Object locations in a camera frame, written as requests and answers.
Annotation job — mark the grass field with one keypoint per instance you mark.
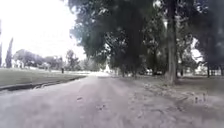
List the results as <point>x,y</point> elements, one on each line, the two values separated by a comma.
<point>26,76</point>

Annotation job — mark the grey gravel path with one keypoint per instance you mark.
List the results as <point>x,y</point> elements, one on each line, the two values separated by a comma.
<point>83,106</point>

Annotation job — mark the leaf-strewn bare ground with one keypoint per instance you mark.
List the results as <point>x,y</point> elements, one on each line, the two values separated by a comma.
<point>200,88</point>

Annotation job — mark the dark ditch strip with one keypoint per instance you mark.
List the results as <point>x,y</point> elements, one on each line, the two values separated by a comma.
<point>26,86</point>

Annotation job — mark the distant row of trees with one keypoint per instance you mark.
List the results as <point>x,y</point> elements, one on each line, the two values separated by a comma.
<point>33,58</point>

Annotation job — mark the row of large trees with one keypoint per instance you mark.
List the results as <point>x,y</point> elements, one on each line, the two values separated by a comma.
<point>133,33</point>

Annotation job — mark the tall cypress tree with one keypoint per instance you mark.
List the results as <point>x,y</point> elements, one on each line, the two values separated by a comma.
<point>9,53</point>

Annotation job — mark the person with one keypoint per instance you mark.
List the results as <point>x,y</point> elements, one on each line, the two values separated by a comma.
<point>62,70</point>

